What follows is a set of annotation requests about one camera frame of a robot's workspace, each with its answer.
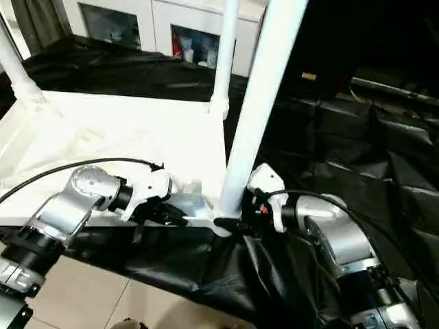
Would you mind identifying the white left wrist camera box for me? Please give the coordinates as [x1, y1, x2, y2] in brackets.
[119, 167, 173, 222]

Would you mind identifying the small red bottle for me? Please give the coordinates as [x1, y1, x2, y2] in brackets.
[172, 31, 183, 60]

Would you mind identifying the black plastic mat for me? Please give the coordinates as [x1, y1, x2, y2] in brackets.
[0, 34, 439, 329]

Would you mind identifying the black low bench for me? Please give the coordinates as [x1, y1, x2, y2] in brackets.
[348, 75, 439, 105]

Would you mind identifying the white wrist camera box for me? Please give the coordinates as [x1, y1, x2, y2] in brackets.
[119, 167, 173, 222]
[246, 163, 289, 234]

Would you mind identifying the white plastic table leg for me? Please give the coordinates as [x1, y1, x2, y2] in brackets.
[0, 21, 43, 105]
[207, 0, 241, 123]
[215, 0, 309, 221]

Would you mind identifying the white plastic table top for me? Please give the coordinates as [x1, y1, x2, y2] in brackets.
[0, 89, 235, 238]

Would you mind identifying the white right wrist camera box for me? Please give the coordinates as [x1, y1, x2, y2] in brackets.
[246, 163, 289, 234]

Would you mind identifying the grey curtain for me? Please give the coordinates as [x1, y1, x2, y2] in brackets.
[10, 0, 74, 57]

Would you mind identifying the white glass-door cabinet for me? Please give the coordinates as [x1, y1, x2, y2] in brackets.
[62, 0, 267, 77]

